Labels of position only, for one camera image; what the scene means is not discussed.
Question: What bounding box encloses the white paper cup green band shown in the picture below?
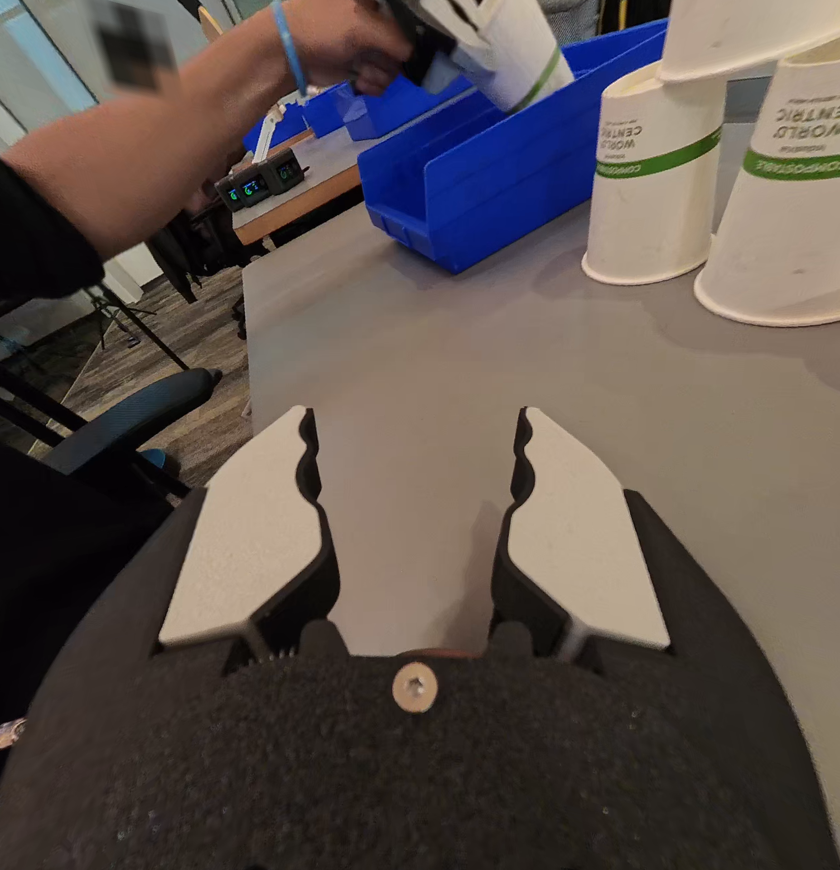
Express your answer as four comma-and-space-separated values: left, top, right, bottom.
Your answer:
692, 30, 840, 329
657, 0, 840, 84
581, 60, 728, 286
453, 0, 576, 116

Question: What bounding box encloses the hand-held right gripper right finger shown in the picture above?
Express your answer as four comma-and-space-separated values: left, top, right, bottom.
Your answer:
491, 406, 671, 663

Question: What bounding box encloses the person's left hand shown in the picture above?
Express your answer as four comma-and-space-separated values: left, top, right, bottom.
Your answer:
290, 0, 415, 97

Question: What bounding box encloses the small sign on tripod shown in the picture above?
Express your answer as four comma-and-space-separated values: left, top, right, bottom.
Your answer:
86, 284, 191, 372

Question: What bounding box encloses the person's left forearm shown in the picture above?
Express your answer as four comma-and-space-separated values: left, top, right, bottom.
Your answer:
0, 10, 300, 305

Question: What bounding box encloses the blue wristband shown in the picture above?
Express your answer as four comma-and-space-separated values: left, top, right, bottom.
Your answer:
270, 0, 310, 101

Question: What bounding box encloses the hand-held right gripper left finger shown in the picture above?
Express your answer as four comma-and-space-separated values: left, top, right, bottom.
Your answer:
158, 406, 341, 663

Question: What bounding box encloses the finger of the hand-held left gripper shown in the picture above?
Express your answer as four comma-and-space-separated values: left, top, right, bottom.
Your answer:
419, 0, 494, 50

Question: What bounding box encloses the black chair armrest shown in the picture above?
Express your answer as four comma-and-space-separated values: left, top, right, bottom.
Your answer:
41, 367, 224, 478

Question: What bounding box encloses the blue plastic bin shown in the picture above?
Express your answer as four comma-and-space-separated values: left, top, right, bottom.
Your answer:
299, 73, 477, 145
357, 18, 670, 277
241, 101, 314, 155

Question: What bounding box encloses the black jacket on chair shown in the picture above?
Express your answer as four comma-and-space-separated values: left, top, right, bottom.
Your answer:
147, 209, 232, 305

